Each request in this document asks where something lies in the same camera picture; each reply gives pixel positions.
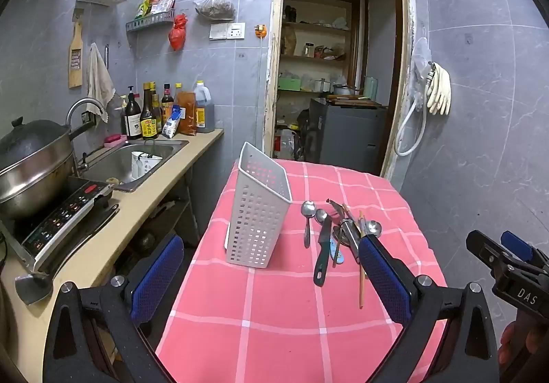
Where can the dark oil jug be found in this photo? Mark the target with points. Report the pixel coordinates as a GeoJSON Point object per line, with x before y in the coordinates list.
{"type": "Point", "coordinates": [205, 112]}

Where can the steel faucet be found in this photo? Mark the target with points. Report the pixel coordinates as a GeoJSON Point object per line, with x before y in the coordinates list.
{"type": "Point", "coordinates": [79, 104]}

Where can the wooden door frame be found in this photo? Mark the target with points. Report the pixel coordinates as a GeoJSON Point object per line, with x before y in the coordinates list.
{"type": "Point", "coordinates": [405, 65]}

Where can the black induction cooker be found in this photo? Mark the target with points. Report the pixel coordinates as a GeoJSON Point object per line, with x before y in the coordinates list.
{"type": "Point", "coordinates": [64, 215]}

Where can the red plastic bag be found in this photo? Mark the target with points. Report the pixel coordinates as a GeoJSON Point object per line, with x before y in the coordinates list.
{"type": "Point", "coordinates": [178, 35]}

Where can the steel pot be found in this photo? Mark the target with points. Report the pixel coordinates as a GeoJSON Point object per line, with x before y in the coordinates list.
{"type": "Point", "coordinates": [343, 90]}

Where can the steel sink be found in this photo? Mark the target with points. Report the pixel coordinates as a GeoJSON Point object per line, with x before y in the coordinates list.
{"type": "Point", "coordinates": [116, 160]}

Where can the dark pump bottle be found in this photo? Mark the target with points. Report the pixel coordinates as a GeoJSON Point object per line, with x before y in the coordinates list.
{"type": "Point", "coordinates": [132, 117]}

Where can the glass jar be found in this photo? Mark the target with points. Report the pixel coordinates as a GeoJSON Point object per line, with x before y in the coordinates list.
{"type": "Point", "coordinates": [309, 49]}

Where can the wooden cutting board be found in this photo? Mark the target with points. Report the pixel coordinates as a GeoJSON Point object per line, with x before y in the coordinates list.
{"type": "Point", "coordinates": [351, 100]}

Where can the wooden shelf unit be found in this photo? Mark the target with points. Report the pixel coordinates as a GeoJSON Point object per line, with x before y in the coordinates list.
{"type": "Point", "coordinates": [317, 27]}

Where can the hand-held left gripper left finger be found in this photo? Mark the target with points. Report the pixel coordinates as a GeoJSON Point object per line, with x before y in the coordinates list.
{"type": "Point", "coordinates": [156, 275]}

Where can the steel fork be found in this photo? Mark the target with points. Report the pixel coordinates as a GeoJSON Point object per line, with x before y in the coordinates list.
{"type": "Point", "coordinates": [336, 208]}

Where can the steel wok with lid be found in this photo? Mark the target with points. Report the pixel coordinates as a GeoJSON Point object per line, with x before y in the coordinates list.
{"type": "Point", "coordinates": [30, 168]}

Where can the beige towel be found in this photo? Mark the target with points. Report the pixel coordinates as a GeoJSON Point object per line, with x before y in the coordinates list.
{"type": "Point", "coordinates": [99, 82]}

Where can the brown paper bag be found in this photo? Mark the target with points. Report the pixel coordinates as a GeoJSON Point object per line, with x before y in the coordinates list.
{"type": "Point", "coordinates": [290, 40]}

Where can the green box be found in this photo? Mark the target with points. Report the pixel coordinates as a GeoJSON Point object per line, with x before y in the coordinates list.
{"type": "Point", "coordinates": [289, 83]}

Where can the orange plug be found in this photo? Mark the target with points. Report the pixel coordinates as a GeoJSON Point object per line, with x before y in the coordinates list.
{"type": "Point", "coordinates": [260, 31]}

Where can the cream rubber gloves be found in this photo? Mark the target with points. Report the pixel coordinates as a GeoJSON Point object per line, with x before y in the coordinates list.
{"type": "Point", "coordinates": [439, 91]}

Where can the clear plastic wall bag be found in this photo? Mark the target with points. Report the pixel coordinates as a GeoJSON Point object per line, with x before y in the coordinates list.
{"type": "Point", "coordinates": [419, 57]}

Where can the clear plastic jug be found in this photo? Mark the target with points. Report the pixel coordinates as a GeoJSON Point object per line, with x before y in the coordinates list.
{"type": "Point", "coordinates": [286, 145]}

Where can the dark sauce bottle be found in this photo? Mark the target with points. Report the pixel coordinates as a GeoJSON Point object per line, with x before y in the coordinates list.
{"type": "Point", "coordinates": [156, 104]}

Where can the pink checked tablecloth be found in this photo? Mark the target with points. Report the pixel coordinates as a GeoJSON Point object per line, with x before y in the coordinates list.
{"type": "Point", "coordinates": [266, 323]}

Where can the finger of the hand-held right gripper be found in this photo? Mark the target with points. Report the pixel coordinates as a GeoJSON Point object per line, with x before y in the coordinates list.
{"type": "Point", "coordinates": [517, 243]}
{"type": "Point", "coordinates": [484, 250]}

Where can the red seasoning packet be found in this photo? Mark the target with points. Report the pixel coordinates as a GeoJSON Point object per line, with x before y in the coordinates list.
{"type": "Point", "coordinates": [163, 2]}

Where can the red label sauce bottle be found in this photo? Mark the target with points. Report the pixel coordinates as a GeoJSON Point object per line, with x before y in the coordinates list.
{"type": "Point", "coordinates": [167, 100]}

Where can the orange seasoning bottle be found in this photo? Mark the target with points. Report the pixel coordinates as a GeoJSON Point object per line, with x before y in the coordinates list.
{"type": "Point", "coordinates": [186, 112]}

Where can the yellow label soy sauce bottle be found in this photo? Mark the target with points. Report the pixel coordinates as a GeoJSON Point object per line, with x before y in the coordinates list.
{"type": "Point", "coordinates": [148, 125]}

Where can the metal spatula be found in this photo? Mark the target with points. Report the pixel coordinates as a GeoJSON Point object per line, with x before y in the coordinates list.
{"type": "Point", "coordinates": [32, 288]}

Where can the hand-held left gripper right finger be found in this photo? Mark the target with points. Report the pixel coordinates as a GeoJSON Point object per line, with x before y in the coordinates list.
{"type": "Point", "coordinates": [384, 280]}

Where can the white wall socket panel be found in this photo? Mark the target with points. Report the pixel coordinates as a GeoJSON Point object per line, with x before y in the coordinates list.
{"type": "Point", "coordinates": [227, 31]}

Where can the white blue seasoning bag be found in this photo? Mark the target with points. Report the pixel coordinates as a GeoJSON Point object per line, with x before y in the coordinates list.
{"type": "Point", "coordinates": [172, 123]}

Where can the white perforated utensil basket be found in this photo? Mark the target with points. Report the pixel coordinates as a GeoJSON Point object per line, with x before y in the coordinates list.
{"type": "Point", "coordinates": [257, 215]}

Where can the person's right hand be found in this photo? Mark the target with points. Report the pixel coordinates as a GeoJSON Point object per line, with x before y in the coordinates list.
{"type": "Point", "coordinates": [508, 342]}

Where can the green seasoning packet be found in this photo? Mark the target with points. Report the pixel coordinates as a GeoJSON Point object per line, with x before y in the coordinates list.
{"type": "Point", "coordinates": [143, 5]}

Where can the white pitcher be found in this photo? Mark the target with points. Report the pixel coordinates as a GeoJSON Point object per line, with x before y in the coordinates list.
{"type": "Point", "coordinates": [143, 164]}

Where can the grey wall shelf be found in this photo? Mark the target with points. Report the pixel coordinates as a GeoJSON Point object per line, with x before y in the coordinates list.
{"type": "Point", "coordinates": [148, 22]}

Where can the pink sponge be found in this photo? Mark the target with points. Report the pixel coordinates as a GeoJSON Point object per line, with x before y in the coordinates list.
{"type": "Point", "coordinates": [115, 140]}

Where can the wooden grater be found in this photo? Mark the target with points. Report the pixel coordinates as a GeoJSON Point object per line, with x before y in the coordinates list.
{"type": "Point", "coordinates": [76, 65]}

